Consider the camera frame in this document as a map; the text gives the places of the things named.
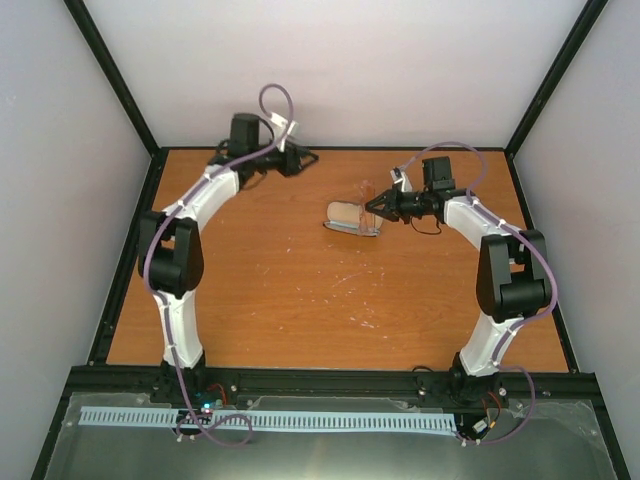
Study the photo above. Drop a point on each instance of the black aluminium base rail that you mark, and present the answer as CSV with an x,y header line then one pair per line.
x,y
418,388

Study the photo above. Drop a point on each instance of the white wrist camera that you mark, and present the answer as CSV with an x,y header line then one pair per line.
x,y
283,129
400,180

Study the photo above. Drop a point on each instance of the light blue slotted cable duct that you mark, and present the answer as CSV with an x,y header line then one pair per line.
x,y
279,421

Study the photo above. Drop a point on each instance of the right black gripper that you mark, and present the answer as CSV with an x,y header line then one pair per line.
x,y
393,205

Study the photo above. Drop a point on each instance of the light blue cleaning cloth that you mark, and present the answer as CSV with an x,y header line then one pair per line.
x,y
350,229

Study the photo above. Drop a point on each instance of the black frame post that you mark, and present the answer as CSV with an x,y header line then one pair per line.
x,y
98,47
579,32

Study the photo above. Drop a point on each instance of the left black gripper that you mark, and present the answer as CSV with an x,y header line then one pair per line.
x,y
292,161

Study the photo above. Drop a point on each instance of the right black frame post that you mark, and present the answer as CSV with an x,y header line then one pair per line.
x,y
579,32

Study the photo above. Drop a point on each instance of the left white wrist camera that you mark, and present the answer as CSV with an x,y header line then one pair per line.
x,y
283,129

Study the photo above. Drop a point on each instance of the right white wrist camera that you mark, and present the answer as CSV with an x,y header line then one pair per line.
x,y
400,180

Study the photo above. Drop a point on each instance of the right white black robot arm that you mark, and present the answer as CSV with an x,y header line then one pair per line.
x,y
512,284

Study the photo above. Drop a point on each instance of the left black frame post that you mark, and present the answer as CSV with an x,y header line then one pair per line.
x,y
98,47

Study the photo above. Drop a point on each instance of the brown striped glasses case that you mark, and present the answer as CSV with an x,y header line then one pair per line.
x,y
350,213

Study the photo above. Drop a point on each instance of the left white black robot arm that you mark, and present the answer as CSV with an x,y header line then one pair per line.
x,y
171,260

